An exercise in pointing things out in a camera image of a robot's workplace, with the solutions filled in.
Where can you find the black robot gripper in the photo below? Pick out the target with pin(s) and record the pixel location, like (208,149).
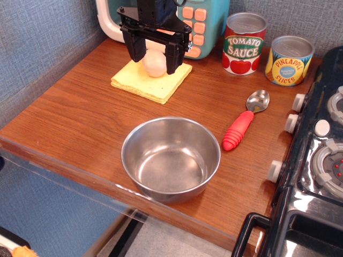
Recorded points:
(156,21)

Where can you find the stainless steel pot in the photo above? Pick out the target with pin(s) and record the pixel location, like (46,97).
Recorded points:
(171,159)

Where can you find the white egg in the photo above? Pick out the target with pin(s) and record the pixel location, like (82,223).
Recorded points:
(154,63)

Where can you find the yellow folded cloth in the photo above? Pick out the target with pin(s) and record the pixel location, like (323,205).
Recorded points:
(134,79)

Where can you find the toy microwave teal white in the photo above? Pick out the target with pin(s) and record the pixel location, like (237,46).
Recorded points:
(206,18)

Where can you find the tomato sauce can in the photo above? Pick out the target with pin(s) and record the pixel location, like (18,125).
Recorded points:
(243,42)

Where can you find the pineapple slices can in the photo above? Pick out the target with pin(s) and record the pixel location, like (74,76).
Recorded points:
(289,60)

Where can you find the black toy stove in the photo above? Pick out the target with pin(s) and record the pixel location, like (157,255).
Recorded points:
(306,217)

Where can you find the orange object bottom left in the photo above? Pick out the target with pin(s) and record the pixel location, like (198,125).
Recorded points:
(23,251)

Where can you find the spoon with red handle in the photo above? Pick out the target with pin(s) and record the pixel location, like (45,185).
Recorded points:
(258,101)

